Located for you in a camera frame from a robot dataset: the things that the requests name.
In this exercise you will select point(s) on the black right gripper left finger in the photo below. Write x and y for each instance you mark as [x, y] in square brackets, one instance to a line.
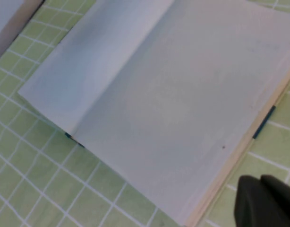
[251, 205]

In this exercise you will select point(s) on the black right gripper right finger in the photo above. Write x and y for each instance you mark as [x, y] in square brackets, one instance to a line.
[286, 201]

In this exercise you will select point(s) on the white paper book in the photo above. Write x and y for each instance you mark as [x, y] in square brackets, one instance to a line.
[159, 94]

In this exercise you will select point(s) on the green checked tablecloth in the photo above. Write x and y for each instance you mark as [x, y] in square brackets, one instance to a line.
[41, 177]

